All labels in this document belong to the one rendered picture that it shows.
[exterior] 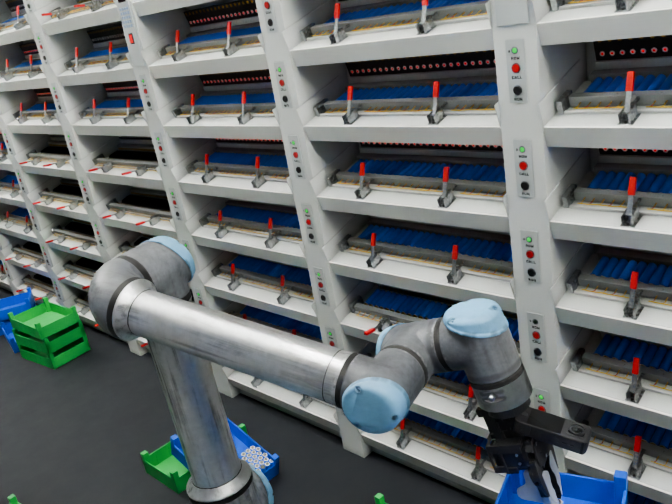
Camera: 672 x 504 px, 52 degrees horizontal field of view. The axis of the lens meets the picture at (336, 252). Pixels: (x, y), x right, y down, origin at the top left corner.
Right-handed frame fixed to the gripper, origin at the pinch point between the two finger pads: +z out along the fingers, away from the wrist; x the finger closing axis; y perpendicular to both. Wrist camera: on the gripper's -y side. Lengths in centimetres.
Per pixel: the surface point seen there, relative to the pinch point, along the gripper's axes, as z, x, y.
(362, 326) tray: -12, -63, 66
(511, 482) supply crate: 1.2, -6.9, 10.6
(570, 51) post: -65, -57, -12
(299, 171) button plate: -60, -65, 66
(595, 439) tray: 22, -50, 8
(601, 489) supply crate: 4.6, -8.7, -4.3
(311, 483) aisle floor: 31, -49, 98
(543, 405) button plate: 9.1, -45.1, 15.5
